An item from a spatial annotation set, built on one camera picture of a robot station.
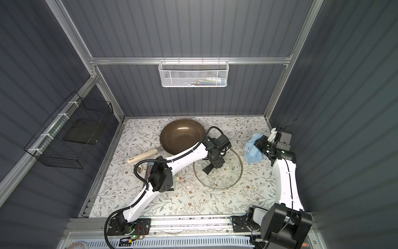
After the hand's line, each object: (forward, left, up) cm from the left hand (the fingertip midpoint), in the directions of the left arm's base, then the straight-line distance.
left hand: (219, 162), depth 89 cm
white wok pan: (+24, +27, -5) cm, 36 cm away
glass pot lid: (-6, -4, -7) cm, 9 cm away
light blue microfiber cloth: (-2, -15, +14) cm, 21 cm away
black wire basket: (+1, +73, +22) cm, 77 cm away
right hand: (+4, -20, +16) cm, 26 cm away
